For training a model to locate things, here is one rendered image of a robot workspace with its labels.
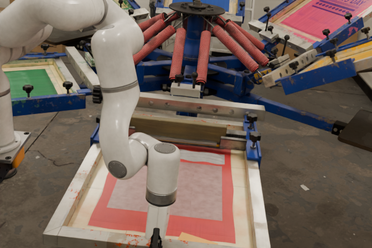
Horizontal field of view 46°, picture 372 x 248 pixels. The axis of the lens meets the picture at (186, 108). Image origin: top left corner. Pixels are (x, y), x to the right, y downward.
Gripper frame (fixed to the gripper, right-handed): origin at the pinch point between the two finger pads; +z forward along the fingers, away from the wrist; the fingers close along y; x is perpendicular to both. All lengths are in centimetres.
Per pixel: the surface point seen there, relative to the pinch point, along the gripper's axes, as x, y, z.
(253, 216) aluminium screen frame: 25.7, -15.0, -1.1
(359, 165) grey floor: 143, -228, 98
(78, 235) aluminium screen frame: -19.9, 1.0, -0.9
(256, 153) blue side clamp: 29, -50, -2
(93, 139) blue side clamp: -29, -47, -2
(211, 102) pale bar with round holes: 12, -82, -6
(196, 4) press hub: 0, -141, -35
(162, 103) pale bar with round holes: -9, -80, -4
